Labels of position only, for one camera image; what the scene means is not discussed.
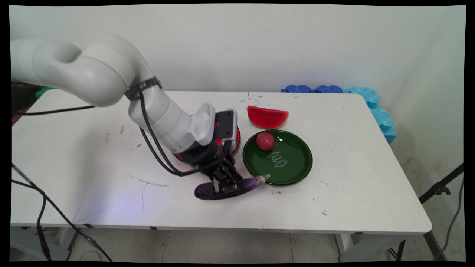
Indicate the pink cloth item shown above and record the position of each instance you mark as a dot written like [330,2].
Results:
[19,116]

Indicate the red watermelon slice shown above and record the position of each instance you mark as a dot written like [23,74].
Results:
[267,118]

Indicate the red round plate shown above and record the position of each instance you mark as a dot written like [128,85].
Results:
[236,140]

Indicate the black tripod stand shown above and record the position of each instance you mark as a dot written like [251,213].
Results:
[439,188]

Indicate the dark blue foam mat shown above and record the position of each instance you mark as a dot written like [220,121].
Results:
[328,89]
[297,89]

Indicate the green foam mat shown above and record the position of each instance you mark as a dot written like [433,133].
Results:
[44,92]

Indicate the purple eggplant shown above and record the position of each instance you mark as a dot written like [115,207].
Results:
[252,183]

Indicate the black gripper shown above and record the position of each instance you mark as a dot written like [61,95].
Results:
[202,155]

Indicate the white fan-shaped camera mount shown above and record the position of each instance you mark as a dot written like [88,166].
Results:
[203,122]

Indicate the red apple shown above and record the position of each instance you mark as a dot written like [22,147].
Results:
[265,141]

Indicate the grey metal table leg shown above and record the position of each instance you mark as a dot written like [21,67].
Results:
[72,239]

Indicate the light blue foam mat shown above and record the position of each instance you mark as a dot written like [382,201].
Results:
[380,116]

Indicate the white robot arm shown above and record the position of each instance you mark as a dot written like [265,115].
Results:
[92,70]

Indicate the black folding table leg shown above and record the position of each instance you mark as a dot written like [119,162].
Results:
[432,244]

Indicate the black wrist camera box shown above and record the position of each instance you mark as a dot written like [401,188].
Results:
[225,124]

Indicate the dark green round plate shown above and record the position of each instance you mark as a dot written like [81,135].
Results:
[293,163]

